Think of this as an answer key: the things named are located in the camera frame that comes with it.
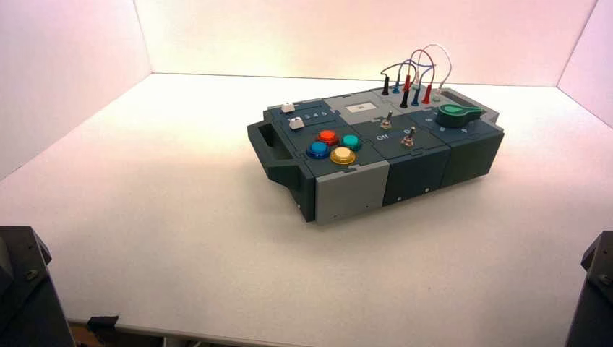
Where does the green rotary knob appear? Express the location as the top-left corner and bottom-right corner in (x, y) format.
(436, 103), (484, 129)

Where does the blue round push button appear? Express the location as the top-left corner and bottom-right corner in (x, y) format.
(306, 141), (331, 160)

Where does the white jumper cable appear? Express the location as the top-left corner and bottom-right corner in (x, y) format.
(416, 43), (453, 88)

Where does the black jumper cable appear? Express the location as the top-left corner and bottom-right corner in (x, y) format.
(380, 62), (416, 92)

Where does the red jumper cable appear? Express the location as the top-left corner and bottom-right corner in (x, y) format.
(407, 48), (437, 87)

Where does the dark grey control panel box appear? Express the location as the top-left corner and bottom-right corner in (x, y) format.
(247, 86), (505, 225)

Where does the blue jumper cable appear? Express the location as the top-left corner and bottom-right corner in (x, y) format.
(395, 59), (434, 90)

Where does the yellow round push button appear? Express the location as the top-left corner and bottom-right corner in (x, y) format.
(330, 146), (357, 166)

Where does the teal round push button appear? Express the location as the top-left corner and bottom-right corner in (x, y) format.
(340, 134), (363, 153)

